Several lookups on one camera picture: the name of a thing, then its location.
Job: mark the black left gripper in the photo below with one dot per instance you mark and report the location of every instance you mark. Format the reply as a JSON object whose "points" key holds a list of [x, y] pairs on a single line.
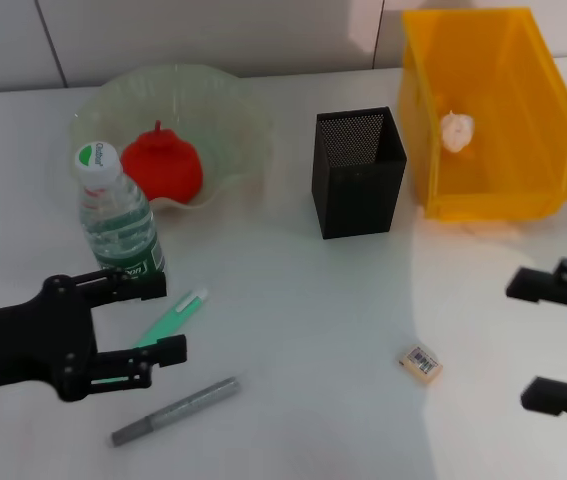
{"points": [[28, 345]]}

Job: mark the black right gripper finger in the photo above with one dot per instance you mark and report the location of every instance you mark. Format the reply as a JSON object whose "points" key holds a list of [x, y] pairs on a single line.
{"points": [[533, 287], [553, 397]]}

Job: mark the clear green-label water bottle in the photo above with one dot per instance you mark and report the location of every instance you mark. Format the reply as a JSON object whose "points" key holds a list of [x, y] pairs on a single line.
{"points": [[118, 225]]}

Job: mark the red-orange toy orange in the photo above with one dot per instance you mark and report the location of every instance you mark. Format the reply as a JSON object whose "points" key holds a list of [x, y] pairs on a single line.
{"points": [[168, 165]]}

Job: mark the white paper ball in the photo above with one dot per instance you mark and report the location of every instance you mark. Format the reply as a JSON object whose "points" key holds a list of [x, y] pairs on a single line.
{"points": [[457, 131]]}

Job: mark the green retractable pen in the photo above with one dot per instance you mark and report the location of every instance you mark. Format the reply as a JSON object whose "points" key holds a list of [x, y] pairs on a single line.
{"points": [[178, 312]]}

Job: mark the grey marker pen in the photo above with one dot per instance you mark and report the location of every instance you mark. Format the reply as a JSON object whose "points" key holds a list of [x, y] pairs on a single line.
{"points": [[183, 407]]}

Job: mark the beige eraser with barcode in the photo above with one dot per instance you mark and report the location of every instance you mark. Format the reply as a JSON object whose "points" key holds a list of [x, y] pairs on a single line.
{"points": [[420, 364]]}

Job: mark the black mesh pen holder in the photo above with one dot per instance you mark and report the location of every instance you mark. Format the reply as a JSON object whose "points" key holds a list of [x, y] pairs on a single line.
{"points": [[358, 200]]}

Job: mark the green glass fruit bowl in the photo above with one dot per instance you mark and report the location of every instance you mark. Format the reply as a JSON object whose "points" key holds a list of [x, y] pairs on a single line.
{"points": [[223, 120]]}

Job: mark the yellow plastic bin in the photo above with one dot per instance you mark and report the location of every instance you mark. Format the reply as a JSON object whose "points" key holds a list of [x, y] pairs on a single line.
{"points": [[513, 165]]}

